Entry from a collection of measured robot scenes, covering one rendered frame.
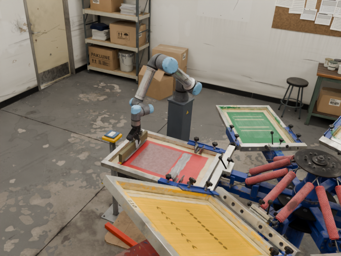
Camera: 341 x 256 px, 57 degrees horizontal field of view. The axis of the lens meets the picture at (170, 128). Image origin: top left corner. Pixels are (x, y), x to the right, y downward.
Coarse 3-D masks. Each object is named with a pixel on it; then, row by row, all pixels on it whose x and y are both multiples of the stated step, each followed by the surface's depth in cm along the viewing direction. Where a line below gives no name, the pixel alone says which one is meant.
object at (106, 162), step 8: (152, 136) 277; (160, 136) 274; (120, 144) 260; (128, 144) 265; (176, 144) 270; (184, 144) 267; (112, 152) 249; (208, 152) 260; (216, 152) 257; (104, 160) 240; (112, 160) 246; (216, 160) 248; (112, 168) 236; (120, 168) 233; (128, 168) 233; (136, 176) 229; (144, 176) 226; (152, 176) 226; (208, 176) 230; (200, 184) 221
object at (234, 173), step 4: (232, 172) 227; (236, 172) 227; (240, 172) 227; (228, 176) 227; (236, 176) 224; (240, 176) 223; (244, 176) 223; (236, 180) 226; (240, 180) 224; (244, 180) 223
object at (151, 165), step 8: (136, 152) 257; (128, 160) 248; (136, 160) 248; (144, 160) 249; (152, 160) 249; (160, 160) 250; (136, 168) 239; (144, 168) 240; (152, 168) 240; (160, 168) 241; (168, 168) 241; (184, 168) 243; (160, 176) 233; (184, 176) 234; (192, 176) 234
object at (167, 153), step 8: (144, 144) 268; (152, 144) 269; (160, 144) 270; (144, 152) 258; (152, 152) 259; (160, 152) 259; (168, 152) 260; (176, 152) 260; (184, 152) 261; (168, 160) 251; (176, 160) 251; (192, 160) 252; (200, 160) 253; (192, 168) 243; (200, 168) 244
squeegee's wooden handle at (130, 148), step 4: (144, 132) 266; (140, 136) 260; (144, 136) 265; (132, 144) 250; (128, 148) 245; (132, 148) 251; (120, 152) 239; (124, 152) 240; (128, 152) 246; (120, 156) 238; (124, 156) 242; (120, 160) 240
